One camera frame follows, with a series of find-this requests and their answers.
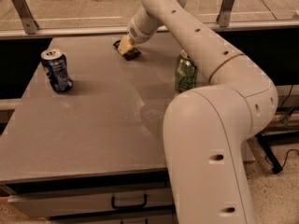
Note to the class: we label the black rxbar chocolate wrapper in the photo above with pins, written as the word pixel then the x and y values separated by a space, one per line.
pixel 131 54

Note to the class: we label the black upper drawer handle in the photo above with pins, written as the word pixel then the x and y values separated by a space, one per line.
pixel 124 202

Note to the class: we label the left metal railing bracket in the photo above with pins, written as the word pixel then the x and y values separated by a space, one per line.
pixel 28 22

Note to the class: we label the black metal floor stand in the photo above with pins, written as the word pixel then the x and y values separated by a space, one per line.
pixel 270 158

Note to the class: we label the grey drawer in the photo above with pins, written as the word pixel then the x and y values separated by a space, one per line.
pixel 67 204
pixel 165 216

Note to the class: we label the metal railing bracket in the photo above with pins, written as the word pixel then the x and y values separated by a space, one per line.
pixel 223 19
pixel 28 22

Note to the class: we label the blue pepsi can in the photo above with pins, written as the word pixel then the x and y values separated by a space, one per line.
pixel 55 66

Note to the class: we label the grey upper drawer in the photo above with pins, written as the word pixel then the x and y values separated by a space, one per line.
pixel 67 204

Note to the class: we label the grey lower drawer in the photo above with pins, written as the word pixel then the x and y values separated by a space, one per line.
pixel 165 216

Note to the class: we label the green soda can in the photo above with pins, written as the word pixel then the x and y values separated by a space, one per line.
pixel 185 73

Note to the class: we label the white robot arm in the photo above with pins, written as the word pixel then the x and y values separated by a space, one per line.
pixel 205 128

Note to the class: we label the right metal railing bracket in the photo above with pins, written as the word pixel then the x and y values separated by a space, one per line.
pixel 223 19

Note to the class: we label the black drawer handle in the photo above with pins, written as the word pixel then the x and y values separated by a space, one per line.
pixel 135 221
pixel 124 202

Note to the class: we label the black lower drawer handle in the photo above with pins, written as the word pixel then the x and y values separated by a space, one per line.
pixel 135 221

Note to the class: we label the horizontal metal rail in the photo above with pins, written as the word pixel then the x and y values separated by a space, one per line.
pixel 115 30

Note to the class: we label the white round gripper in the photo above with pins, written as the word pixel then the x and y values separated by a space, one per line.
pixel 135 34

